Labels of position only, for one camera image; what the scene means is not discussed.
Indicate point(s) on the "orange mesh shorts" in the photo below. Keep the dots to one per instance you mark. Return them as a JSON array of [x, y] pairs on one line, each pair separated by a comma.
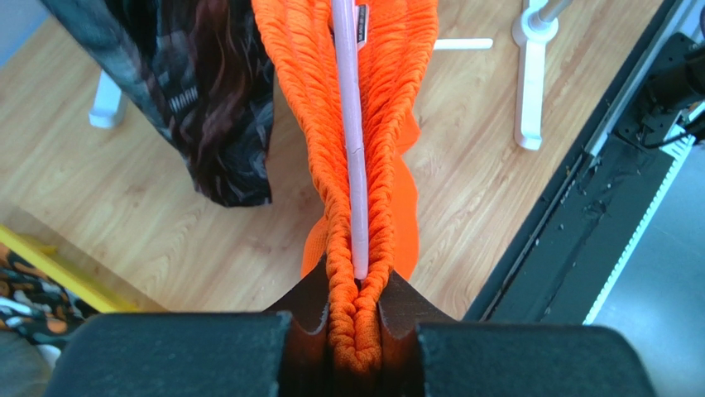
[[395, 40]]

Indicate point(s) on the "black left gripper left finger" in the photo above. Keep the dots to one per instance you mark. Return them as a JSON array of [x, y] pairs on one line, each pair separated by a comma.
[[280, 351]]

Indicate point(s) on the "pink wire hanger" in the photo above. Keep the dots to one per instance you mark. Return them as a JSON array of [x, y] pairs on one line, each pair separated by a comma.
[[345, 38]]

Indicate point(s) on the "dark shark print shorts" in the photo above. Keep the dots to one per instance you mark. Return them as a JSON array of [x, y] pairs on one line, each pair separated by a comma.
[[199, 72]]

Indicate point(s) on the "yellow plastic tray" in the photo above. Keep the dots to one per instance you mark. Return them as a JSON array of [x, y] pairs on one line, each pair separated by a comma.
[[47, 259]]

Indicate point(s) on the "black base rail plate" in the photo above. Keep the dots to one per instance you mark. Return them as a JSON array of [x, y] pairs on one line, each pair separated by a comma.
[[570, 242]]

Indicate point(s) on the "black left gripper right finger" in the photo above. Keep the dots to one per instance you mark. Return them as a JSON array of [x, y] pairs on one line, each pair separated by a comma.
[[427, 353]]

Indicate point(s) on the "black orange patterned cloth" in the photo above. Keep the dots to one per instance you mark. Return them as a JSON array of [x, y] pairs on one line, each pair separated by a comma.
[[37, 308]]

